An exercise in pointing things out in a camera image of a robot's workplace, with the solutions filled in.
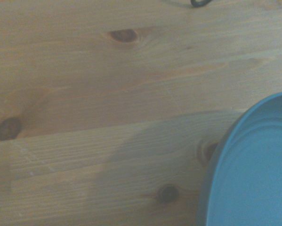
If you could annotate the teal round plate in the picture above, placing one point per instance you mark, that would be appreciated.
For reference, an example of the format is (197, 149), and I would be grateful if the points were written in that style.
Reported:
(253, 176)

